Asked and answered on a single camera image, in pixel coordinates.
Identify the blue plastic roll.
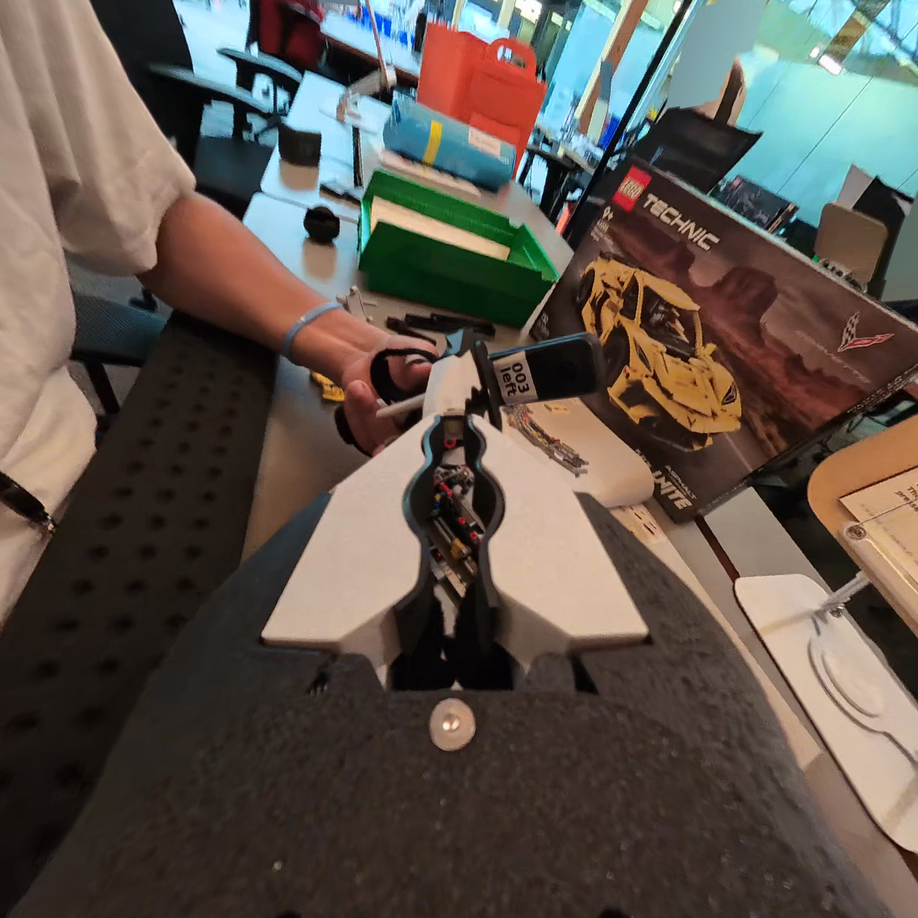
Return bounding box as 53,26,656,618
382,93,517,193

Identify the person's left hand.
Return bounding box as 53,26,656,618
333,333,440,458

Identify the black monitor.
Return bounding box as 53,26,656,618
631,108,763,196

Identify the green plastic bin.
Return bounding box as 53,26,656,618
357,168,560,329

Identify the dark lego set box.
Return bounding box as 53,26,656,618
527,156,918,525

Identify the lego instruction booklet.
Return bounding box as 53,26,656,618
502,402,675,547

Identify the black office chair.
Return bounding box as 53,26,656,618
147,46,302,196

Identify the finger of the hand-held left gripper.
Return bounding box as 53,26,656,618
423,357,480,418

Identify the black cylinder cup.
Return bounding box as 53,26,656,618
277,122,324,167

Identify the dark swivel chair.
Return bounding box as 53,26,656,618
68,287,171,418

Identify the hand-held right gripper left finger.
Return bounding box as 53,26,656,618
262,416,443,687

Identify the red felt bag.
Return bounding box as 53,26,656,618
416,22,547,155

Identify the person's left forearm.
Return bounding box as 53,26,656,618
140,194,374,367

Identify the printed instruction sheet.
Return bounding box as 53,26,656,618
839,466,918,589

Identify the cluster of black lego pieces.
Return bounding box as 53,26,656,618
386,312,496,341

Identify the grey lego chassis assembly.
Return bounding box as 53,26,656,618
429,465,483,596

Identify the black badge reel lanyard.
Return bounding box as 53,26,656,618
0,470,58,535

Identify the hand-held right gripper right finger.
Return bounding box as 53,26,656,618
465,418,651,677

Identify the white paper stack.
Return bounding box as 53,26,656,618
369,197,514,262

